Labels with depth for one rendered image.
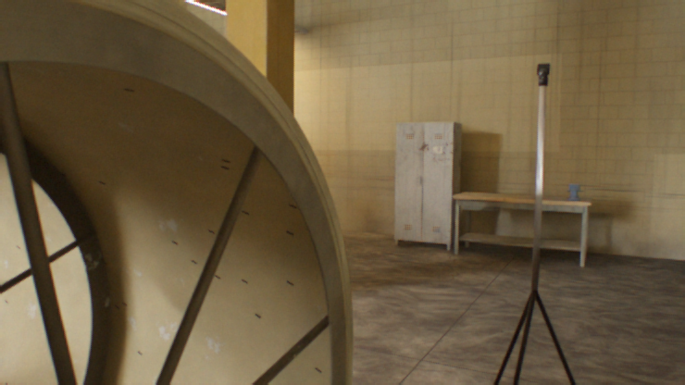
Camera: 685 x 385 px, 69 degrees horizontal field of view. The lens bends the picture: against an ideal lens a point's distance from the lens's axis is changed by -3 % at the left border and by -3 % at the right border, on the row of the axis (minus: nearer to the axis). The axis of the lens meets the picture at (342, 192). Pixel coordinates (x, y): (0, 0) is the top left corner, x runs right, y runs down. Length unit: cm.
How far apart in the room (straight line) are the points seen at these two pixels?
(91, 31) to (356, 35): 894
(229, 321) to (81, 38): 114
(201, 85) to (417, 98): 816
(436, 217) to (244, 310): 644
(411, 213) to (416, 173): 62
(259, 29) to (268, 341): 393
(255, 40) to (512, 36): 477
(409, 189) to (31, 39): 749
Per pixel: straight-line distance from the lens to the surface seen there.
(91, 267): 205
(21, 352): 261
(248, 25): 529
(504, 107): 864
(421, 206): 800
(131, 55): 84
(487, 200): 748
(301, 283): 150
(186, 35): 93
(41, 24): 76
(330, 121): 969
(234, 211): 103
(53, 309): 79
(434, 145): 790
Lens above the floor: 151
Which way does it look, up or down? 5 degrees down
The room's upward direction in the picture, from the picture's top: 1 degrees clockwise
